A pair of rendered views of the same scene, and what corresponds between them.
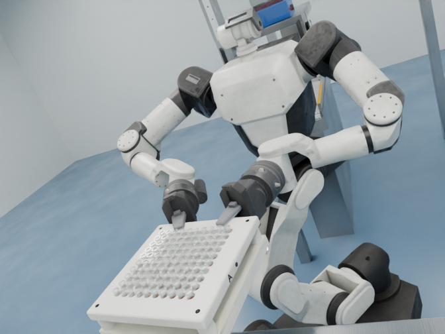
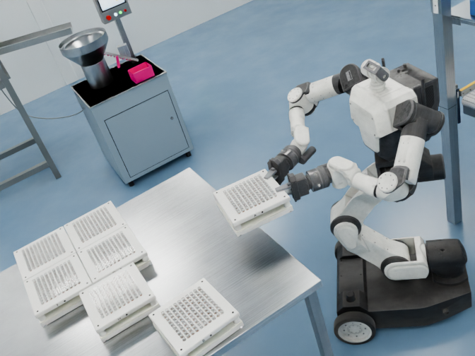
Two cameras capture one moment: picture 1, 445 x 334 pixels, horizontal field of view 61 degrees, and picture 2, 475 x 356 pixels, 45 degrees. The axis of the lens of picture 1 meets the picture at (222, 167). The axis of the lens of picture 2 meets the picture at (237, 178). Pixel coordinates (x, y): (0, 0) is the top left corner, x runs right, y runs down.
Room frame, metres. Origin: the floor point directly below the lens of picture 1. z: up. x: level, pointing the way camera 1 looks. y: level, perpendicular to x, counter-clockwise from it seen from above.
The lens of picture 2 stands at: (-0.73, -1.16, 2.39)
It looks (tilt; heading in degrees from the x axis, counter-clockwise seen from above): 34 degrees down; 45
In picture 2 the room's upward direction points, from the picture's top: 18 degrees counter-clockwise
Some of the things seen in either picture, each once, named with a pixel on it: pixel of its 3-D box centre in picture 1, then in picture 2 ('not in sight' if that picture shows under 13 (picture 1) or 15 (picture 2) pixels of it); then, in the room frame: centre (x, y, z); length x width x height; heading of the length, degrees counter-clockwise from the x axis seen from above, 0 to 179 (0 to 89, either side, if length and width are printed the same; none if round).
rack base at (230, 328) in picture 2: not in sight; (196, 324); (0.07, 0.08, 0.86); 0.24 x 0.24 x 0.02; 69
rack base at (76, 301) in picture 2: not in sight; (62, 292); (-0.03, 0.75, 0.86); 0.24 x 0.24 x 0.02; 65
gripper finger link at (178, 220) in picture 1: (177, 219); (269, 173); (0.72, 0.13, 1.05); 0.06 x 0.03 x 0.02; 179
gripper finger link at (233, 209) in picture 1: (226, 213); (283, 186); (0.66, 0.03, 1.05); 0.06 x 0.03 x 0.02; 139
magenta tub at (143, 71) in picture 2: not in sight; (141, 73); (1.80, 2.03, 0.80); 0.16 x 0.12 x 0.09; 154
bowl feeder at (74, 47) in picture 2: not in sight; (100, 58); (1.73, 2.34, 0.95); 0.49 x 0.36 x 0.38; 154
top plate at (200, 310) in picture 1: (177, 265); (250, 196); (0.59, 0.14, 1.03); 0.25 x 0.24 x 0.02; 57
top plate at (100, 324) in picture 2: not in sight; (116, 295); (0.02, 0.44, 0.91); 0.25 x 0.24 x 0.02; 65
